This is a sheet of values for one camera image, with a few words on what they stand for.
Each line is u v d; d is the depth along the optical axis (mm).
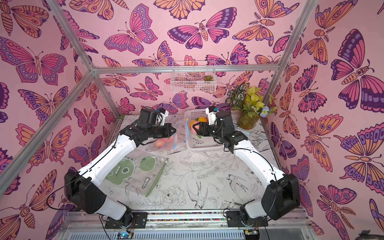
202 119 1088
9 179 501
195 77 961
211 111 695
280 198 404
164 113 727
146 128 597
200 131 700
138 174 895
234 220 730
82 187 407
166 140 950
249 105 948
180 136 1041
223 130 592
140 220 731
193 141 1032
